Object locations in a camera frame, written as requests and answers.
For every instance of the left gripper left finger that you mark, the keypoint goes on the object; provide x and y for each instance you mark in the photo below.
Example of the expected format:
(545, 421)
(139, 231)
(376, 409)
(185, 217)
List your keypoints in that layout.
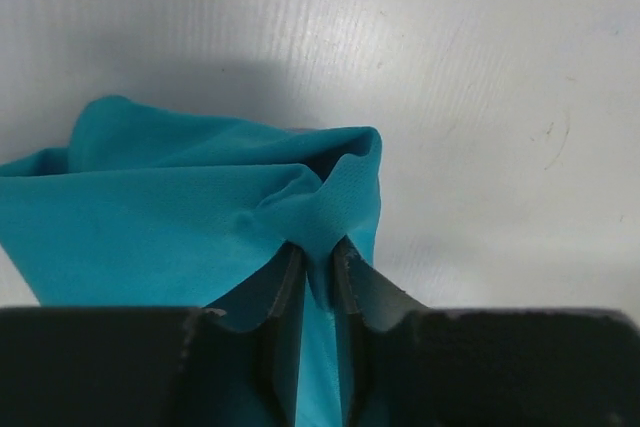
(233, 362)

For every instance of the teal t shirt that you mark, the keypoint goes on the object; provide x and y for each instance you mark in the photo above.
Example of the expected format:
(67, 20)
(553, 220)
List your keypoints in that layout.
(146, 206)

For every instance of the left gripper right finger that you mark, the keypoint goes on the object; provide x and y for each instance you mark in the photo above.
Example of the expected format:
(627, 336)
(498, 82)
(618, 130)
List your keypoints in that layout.
(402, 363)

